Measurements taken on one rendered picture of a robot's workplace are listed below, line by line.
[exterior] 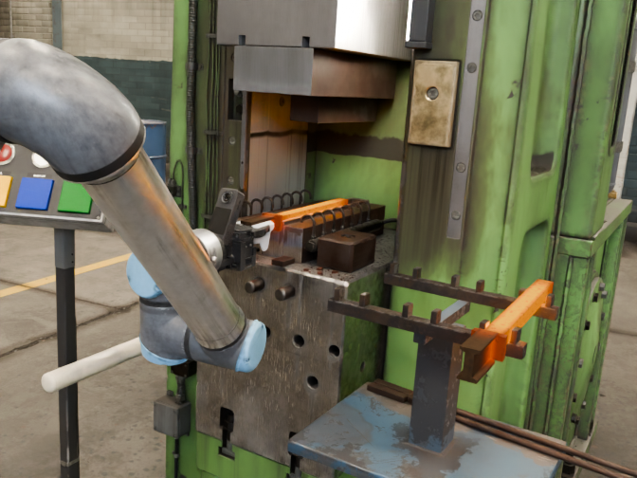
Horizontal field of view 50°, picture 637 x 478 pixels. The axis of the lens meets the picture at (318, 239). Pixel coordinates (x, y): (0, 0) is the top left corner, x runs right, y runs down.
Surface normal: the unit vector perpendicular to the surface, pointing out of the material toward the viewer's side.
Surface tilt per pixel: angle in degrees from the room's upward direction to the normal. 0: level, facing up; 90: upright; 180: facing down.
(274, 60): 90
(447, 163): 90
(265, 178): 90
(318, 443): 0
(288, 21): 90
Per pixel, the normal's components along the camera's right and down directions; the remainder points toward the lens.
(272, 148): 0.86, 0.16
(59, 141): 0.07, 0.57
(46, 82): 0.33, -0.12
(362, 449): 0.06, -0.97
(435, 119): -0.50, 0.16
